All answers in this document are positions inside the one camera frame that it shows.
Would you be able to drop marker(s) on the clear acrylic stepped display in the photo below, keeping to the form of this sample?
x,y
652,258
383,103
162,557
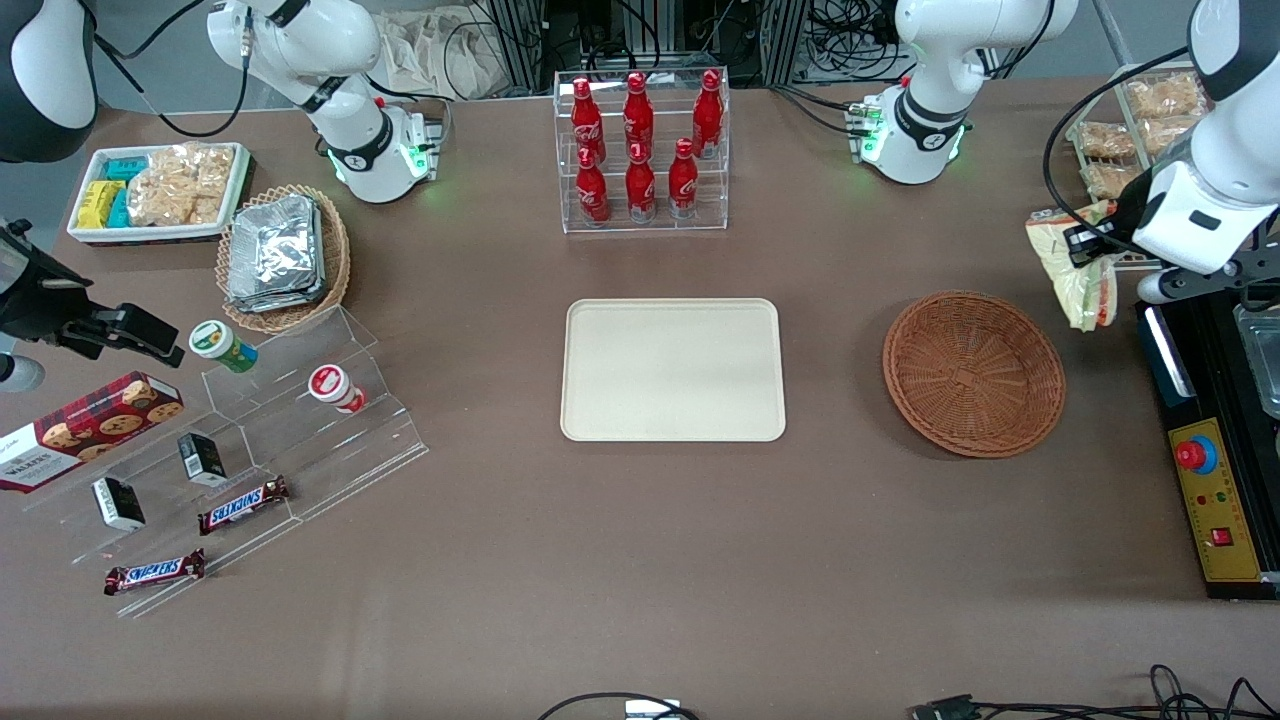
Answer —
x,y
330,460

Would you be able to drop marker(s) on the green lidded cup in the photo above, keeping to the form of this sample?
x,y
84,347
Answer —
x,y
222,345

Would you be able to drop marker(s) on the black control box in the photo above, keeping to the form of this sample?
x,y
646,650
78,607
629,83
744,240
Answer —
x,y
1225,400

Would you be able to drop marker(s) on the clear plastic container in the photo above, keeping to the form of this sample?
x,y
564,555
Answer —
x,y
1262,350

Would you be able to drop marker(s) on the beige plastic tray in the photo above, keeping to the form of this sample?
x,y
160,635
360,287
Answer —
x,y
672,370

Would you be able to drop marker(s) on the red emergency stop button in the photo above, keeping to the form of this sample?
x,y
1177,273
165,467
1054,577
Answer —
x,y
1193,455

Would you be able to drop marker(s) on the red Walkers cookie box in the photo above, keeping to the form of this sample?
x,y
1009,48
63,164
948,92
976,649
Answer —
x,y
90,425

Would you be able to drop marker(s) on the light wicker basket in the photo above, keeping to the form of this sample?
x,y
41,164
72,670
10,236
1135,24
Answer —
x,y
335,260

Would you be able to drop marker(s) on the beige cloth bag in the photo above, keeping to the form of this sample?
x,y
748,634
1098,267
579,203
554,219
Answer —
x,y
430,50

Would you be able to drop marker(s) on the brown wicker basket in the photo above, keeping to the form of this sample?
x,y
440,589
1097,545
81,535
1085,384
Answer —
x,y
970,375

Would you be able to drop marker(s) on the aluminium frame structure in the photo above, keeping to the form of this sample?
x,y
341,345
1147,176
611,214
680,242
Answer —
x,y
520,40

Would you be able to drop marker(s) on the Snickers chocolate bar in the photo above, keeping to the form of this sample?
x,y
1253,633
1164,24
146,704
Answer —
x,y
155,572
243,505

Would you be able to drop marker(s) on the teal snack pack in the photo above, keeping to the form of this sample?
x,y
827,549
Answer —
x,y
119,210
127,168

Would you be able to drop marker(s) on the clear acrylic bottle rack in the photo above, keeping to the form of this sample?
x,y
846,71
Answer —
x,y
720,190

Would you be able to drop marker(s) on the stack of silver foil packs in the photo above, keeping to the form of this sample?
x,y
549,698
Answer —
x,y
275,255

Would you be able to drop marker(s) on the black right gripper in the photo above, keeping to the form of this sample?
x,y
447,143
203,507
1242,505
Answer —
x,y
32,300

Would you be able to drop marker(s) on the clear bag of crackers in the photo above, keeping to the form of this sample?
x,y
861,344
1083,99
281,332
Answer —
x,y
180,185

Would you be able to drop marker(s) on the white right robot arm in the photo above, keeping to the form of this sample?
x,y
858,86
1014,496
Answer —
x,y
350,130

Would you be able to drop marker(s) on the small black box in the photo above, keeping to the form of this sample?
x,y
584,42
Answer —
x,y
118,503
203,458

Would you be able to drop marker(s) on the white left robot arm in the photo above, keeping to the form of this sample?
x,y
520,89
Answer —
x,y
930,95

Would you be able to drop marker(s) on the triangle sandwich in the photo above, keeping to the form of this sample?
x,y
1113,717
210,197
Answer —
x,y
1085,295

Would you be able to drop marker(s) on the clear bag of pastry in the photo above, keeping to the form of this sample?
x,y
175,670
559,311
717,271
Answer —
x,y
1170,135
1110,180
1105,140
1165,97

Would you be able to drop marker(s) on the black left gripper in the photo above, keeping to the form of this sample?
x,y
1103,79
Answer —
x,y
1127,217

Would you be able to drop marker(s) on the small white device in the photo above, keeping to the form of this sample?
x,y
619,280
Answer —
x,y
652,710

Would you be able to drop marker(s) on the yellow snack pack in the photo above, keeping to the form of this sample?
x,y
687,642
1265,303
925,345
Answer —
x,y
97,203

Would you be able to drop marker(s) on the red Coca-Cola bottle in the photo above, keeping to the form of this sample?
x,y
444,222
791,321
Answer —
x,y
584,115
708,115
638,110
683,185
641,190
592,195

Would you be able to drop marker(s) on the white rectangular snack tray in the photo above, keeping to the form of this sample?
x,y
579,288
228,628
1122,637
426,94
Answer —
x,y
90,160

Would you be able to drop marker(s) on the red lidded cup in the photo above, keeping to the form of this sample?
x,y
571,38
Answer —
x,y
333,387

